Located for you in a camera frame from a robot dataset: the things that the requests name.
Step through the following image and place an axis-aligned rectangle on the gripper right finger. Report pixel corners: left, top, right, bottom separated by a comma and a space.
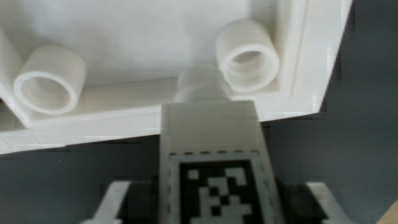
277, 181, 359, 224

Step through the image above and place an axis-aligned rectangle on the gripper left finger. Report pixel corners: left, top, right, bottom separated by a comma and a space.
82, 181, 156, 224

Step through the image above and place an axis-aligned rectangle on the white table leg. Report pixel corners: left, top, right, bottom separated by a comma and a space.
158, 64, 286, 224

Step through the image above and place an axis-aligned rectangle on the white square table top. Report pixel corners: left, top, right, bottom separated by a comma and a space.
0, 0, 354, 155

